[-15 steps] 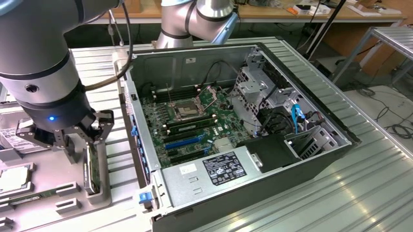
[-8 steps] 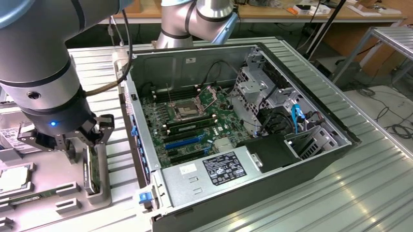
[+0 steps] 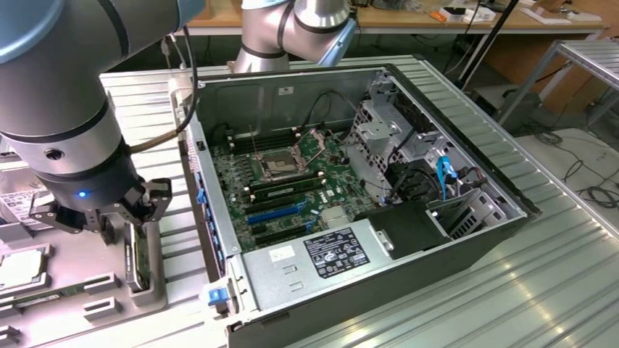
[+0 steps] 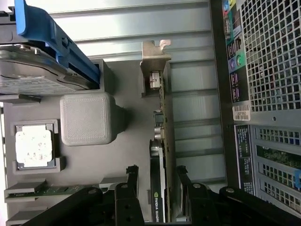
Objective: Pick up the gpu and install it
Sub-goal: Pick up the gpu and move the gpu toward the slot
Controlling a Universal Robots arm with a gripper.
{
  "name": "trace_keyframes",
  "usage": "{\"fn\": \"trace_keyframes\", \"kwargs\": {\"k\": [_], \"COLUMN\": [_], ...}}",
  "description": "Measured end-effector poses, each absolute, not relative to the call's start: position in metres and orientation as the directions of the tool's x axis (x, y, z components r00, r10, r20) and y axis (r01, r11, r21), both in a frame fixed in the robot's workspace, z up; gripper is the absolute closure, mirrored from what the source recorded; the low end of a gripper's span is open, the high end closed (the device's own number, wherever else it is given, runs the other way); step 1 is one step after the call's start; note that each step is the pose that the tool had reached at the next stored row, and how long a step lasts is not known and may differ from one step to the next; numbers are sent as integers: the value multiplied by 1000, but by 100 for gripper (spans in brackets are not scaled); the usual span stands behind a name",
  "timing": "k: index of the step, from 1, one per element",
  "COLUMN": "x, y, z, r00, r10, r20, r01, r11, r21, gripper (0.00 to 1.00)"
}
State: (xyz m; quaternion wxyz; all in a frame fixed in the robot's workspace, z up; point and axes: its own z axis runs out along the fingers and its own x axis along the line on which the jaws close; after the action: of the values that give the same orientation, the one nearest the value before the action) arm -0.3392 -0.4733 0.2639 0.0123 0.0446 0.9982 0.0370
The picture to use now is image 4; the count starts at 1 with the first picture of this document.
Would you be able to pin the silver CPU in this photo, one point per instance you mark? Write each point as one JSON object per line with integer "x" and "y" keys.
{"x": 34, "y": 147}

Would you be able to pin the open black PC case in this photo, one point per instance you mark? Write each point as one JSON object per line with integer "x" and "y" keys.
{"x": 270, "y": 70}

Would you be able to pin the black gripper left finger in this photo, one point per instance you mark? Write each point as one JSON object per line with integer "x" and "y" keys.
{"x": 127, "y": 207}

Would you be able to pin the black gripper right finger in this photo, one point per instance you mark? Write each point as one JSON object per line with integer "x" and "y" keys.
{"x": 200, "y": 207}

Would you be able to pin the green RAM stick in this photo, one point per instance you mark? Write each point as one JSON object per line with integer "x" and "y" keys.
{"x": 54, "y": 190}

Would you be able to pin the silver hard disk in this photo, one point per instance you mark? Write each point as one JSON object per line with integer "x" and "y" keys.
{"x": 28, "y": 77}

